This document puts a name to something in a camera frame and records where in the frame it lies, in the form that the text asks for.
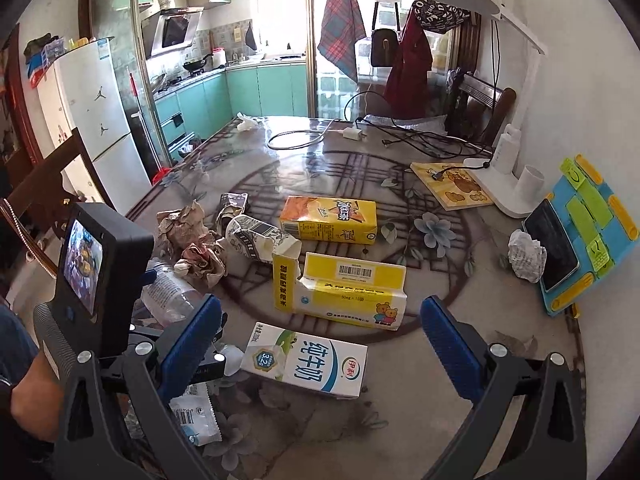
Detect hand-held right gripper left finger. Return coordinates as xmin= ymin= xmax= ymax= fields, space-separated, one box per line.
xmin=52 ymin=295 xmax=224 ymax=480

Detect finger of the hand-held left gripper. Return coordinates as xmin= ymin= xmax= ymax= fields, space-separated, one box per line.
xmin=197 ymin=327 xmax=227 ymax=380

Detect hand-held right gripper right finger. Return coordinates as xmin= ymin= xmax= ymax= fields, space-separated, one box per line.
xmin=421 ymin=296 xmax=587 ymax=480

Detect printed paper wad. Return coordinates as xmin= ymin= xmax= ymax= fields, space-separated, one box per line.
xmin=174 ymin=237 xmax=230 ymax=290

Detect person's left forearm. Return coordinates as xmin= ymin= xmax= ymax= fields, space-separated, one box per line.
xmin=10 ymin=350 xmax=68 ymax=443

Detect white plastic wrapper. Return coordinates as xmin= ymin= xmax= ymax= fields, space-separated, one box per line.
xmin=169 ymin=384 xmax=223 ymax=447

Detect clear plastic bottle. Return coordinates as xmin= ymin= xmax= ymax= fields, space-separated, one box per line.
xmin=140 ymin=259 xmax=201 ymax=325

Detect crumpled brown paper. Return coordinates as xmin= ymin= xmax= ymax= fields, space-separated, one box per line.
xmin=156 ymin=200 xmax=213 ymax=261

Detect white milk carton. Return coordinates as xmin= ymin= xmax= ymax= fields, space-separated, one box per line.
xmin=240 ymin=322 xmax=369 ymax=400

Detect carved wooden chair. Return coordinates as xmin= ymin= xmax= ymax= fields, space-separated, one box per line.
xmin=0 ymin=127 xmax=96 ymax=281

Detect torn yellow medicine box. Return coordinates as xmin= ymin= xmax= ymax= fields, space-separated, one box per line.
xmin=272 ymin=251 xmax=408 ymax=332

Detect crumpled white paper ball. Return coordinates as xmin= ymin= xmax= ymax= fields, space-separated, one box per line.
xmin=507 ymin=230 xmax=548 ymax=283

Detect crushed patterned paper cup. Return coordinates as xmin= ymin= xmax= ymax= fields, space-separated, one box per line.
xmin=225 ymin=214 xmax=302 ymax=265

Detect dark blue clothing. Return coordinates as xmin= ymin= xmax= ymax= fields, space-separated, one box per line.
xmin=0 ymin=305 xmax=41 ymax=386

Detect red broom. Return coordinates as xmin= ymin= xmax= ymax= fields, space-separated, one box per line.
xmin=129 ymin=72 xmax=173 ymax=186

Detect black smartphone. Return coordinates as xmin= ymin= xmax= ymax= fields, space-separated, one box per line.
xmin=522 ymin=199 xmax=581 ymax=293

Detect white refrigerator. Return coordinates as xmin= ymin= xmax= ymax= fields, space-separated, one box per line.
xmin=37 ymin=37 xmax=153 ymax=216

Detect yellow picture board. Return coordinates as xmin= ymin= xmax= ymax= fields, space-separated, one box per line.
xmin=410 ymin=161 xmax=496 ymax=211

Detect yellow juice carton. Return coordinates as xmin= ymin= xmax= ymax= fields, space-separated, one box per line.
xmin=279 ymin=196 xmax=378 ymax=246

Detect blue and green phone stand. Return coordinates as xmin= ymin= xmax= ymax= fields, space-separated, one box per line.
xmin=539 ymin=154 xmax=640 ymax=317

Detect white cup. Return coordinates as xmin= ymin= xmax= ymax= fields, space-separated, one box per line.
xmin=515 ymin=165 xmax=546 ymax=203

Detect white bottle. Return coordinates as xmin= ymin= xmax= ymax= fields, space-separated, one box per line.
xmin=492 ymin=124 xmax=522 ymax=173

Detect teal kitchen base cabinets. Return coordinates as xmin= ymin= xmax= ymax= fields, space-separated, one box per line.
xmin=152 ymin=62 xmax=310 ymax=161

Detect dark green cloth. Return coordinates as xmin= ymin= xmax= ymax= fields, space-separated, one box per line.
xmin=24 ymin=33 xmax=53 ymax=58

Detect steel range hood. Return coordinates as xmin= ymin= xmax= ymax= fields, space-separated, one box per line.
xmin=141 ymin=0 xmax=205 ymax=58

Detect dark wooden chair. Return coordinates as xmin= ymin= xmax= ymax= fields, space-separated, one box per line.
xmin=447 ymin=72 xmax=517 ymax=147

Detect red hanging garment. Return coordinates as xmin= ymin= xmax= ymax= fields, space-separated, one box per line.
xmin=384 ymin=7 xmax=434 ymax=118

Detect black bag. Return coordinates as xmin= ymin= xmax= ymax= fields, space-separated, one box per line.
xmin=370 ymin=27 xmax=398 ymax=68

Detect plaid hanging cloth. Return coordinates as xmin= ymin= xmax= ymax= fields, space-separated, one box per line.
xmin=317 ymin=0 xmax=367 ymax=83

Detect dark patterned hanging cloth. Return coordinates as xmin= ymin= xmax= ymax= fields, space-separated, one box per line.
xmin=412 ymin=0 xmax=473 ymax=35

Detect black power cable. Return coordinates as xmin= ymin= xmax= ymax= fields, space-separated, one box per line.
xmin=345 ymin=91 xmax=493 ymax=158

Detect white charger cable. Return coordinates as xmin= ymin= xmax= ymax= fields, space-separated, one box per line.
xmin=267 ymin=117 xmax=351 ymax=150

